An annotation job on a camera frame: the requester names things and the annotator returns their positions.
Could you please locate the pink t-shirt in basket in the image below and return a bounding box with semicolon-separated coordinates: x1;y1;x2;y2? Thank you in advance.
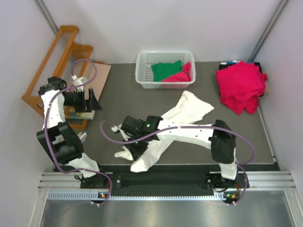
161;62;192;82

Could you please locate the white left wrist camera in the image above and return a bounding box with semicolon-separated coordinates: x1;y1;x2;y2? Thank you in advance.
71;75;88;92

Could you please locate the orange wooden rack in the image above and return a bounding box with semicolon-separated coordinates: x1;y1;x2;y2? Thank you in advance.
22;25;93;117

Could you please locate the yellow picture book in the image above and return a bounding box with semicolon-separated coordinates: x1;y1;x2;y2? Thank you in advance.
66;107;95;120

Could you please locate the bundle of marker pens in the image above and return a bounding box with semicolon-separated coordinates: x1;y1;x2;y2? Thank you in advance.
78;131;88;143

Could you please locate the black folded shirt under stack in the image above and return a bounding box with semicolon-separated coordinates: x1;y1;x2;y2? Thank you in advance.
219;61;262;73

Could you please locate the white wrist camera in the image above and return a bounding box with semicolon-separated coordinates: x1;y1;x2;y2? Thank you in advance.
71;75;88;92
111;124;130;141

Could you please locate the brown cardboard sheet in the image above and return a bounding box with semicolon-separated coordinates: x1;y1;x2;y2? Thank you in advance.
83;63;111;99

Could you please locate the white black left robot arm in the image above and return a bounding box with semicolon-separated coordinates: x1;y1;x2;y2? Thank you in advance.
36;77;107;188

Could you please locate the aluminium frame rail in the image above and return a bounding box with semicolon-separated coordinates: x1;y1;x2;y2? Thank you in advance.
38;171;296;202

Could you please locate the white t-shirt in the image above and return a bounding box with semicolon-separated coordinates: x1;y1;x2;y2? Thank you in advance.
115;91;214;173

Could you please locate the green t-shirt in basket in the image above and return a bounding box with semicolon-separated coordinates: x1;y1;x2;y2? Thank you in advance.
151;61;182;82

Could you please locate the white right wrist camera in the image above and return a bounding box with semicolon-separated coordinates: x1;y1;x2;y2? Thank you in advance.
111;124;130;141

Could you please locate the white plastic laundry basket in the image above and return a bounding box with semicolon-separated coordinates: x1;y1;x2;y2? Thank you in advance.
135;50;196;89

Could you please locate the stack of folded pink shirts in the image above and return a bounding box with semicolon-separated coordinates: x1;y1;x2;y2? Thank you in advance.
215;61;268;115

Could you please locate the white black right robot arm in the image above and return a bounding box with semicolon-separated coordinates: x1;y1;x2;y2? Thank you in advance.
117;116;239;187

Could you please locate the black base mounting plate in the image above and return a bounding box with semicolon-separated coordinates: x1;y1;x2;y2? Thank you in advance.
77;165;245;197

